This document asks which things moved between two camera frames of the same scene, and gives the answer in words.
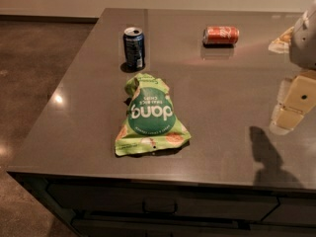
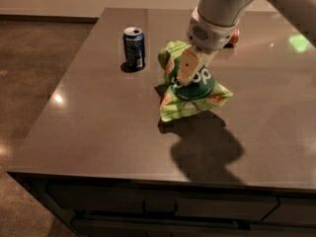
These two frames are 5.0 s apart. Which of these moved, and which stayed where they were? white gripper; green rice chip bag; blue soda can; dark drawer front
Moved: white gripper; green rice chip bag
Stayed: blue soda can; dark drawer front
